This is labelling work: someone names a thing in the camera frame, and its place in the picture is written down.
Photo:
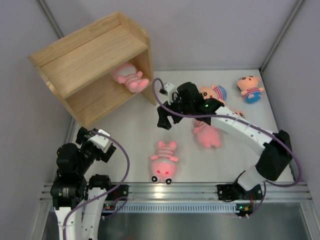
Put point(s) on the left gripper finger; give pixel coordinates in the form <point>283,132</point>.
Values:
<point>83,135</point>
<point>108,153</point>

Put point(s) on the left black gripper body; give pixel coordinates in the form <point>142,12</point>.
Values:
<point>97,152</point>

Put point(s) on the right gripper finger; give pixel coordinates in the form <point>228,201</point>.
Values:
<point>163,121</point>
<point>176,116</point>

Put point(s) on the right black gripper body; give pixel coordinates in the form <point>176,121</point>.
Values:
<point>186,108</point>

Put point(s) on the pink striped plush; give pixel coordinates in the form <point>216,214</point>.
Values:
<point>128,75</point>
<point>164,163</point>
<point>207,135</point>

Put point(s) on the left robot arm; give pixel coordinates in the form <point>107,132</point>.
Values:
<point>78,202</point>

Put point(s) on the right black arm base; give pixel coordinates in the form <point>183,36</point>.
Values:
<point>231,192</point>

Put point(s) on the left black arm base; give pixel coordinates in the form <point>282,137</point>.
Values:
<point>121,191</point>

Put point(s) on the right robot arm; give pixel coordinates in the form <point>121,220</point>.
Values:
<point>274,149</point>

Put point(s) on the wooden two-tier shelf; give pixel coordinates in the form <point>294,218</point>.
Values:
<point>78,67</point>

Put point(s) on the boy plush near centre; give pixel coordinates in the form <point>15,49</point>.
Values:
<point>215,91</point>

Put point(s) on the boy plush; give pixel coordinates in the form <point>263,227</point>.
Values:
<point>239,113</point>
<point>249,88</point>
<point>215,91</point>

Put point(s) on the boy plush lower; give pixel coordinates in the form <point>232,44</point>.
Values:
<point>239,113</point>

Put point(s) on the boy plush far right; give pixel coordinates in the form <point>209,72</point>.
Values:
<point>249,88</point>

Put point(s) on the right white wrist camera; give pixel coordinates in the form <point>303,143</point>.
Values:
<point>168,90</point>

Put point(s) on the slotted white cable duct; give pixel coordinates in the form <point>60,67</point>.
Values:
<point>188,207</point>

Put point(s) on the aluminium mounting rail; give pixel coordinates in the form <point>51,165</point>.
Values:
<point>207,192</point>

